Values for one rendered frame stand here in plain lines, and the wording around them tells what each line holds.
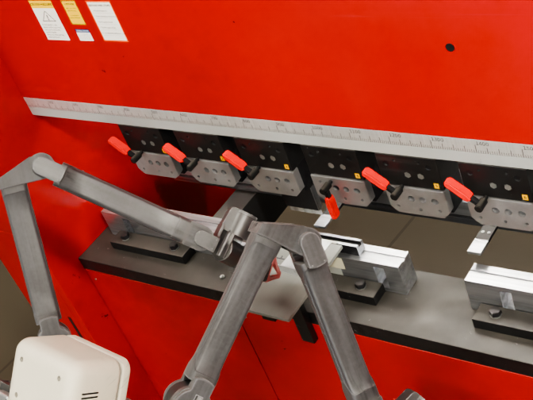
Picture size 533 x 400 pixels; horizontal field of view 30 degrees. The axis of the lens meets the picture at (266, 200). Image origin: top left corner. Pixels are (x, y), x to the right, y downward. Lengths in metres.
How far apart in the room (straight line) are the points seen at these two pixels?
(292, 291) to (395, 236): 1.66
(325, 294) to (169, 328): 1.19
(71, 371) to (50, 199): 1.17
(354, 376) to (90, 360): 0.52
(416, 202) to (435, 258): 1.70
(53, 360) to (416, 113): 0.87
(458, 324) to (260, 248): 0.66
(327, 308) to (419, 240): 2.06
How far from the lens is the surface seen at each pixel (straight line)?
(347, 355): 1.99
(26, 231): 2.20
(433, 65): 1.95
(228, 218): 2.25
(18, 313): 4.62
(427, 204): 2.20
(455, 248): 3.92
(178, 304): 2.92
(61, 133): 3.02
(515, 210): 2.10
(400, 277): 2.46
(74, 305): 3.15
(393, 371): 2.55
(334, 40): 2.03
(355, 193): 2.29
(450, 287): 2.49
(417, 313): 2.45
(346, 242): 2.52
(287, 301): 2.41
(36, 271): 2.21
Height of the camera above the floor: 2.57
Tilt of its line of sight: 35 degrees down
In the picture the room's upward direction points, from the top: 23 degrees counter-clockwise
